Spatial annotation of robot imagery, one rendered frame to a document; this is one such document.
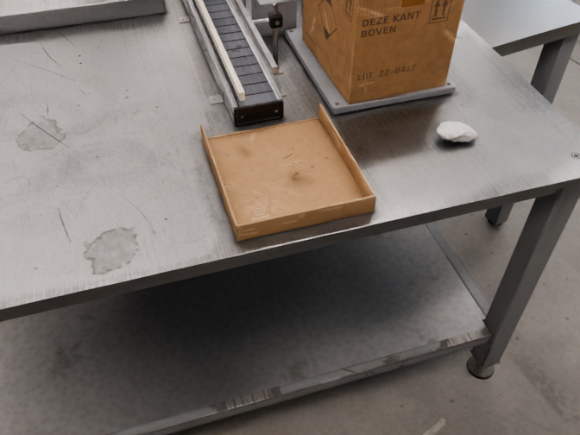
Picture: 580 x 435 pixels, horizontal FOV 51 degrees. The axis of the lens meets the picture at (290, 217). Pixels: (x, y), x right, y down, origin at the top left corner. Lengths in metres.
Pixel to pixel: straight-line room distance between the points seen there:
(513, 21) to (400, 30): 0.58
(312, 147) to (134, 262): 0.44
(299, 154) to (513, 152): 0.44
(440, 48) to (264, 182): 0.49
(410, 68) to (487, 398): 1.01
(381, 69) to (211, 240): 0.53
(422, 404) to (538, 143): 0.85
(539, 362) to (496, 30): 0.99
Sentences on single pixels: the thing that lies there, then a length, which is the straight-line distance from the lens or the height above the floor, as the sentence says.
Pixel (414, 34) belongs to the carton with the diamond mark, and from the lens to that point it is 1.32.
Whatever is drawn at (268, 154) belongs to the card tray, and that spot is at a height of 0.83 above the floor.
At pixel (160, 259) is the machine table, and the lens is 1.05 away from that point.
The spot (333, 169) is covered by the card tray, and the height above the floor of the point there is 0.83.
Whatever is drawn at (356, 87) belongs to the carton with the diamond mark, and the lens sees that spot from 1.32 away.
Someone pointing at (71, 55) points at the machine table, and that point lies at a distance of 1.62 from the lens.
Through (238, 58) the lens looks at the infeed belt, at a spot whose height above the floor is 0.88.
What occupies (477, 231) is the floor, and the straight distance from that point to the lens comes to 2.33.
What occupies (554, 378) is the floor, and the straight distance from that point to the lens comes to 2.03.
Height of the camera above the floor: 1.61
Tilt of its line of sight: 46 degrees down
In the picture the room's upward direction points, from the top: 1 degrees clockwise
